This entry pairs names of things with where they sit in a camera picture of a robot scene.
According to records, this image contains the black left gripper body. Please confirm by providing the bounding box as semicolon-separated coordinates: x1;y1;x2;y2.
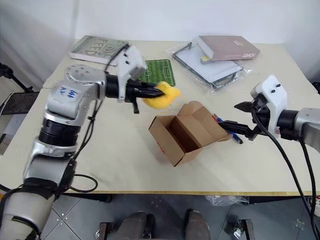
125;79;146;115

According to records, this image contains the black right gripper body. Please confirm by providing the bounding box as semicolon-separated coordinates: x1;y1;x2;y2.
251;93;272;136

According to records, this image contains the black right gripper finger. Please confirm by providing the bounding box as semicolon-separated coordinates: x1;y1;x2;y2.
218;121;258;141
234;101;256;113

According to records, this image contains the blue pen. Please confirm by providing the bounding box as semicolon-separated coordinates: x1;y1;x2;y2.
216;116;244;145

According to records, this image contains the yellow soft item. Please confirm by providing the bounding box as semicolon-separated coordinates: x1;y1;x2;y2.
142;81;181;110

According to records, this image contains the brown cardboard box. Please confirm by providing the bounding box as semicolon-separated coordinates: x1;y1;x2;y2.
148;100;232;168

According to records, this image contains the green soccer field mat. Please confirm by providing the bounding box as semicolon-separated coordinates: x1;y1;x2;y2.
136;59;177;88

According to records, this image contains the clear plastic bag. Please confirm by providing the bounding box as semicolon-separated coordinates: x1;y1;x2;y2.
164;36;256;93

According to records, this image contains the grey-green FEED book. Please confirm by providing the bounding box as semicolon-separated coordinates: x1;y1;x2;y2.
69;34;127;67

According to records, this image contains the pink-brown book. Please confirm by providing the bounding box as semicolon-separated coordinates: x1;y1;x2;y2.
197;34;261;62

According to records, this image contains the crumpled clear plastic wrap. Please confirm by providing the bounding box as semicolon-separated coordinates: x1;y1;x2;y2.
205;194;250;207

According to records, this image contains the rusty brown metal bar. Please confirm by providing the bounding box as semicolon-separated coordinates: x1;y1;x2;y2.
239;218;254;240
98;221;111;240

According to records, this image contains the dark rounded shape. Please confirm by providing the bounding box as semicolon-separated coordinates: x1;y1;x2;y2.
117;211;156;240
184;209;212;240

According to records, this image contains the black tripod stand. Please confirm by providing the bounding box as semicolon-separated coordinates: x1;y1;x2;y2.
0;63;35;93

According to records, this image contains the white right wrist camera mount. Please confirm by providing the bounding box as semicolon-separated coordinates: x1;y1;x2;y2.
250;74;288;138

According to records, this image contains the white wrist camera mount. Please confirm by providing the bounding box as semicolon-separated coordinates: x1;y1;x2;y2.
250;74;288;138
117;44;147;102

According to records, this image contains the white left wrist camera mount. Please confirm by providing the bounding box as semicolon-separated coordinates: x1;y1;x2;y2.
117;44;147;102

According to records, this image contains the white tablet with black frame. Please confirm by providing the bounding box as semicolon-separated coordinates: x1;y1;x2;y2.
172;42;245;90

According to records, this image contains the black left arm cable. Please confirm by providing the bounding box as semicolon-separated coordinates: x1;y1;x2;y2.
57;42;132;195

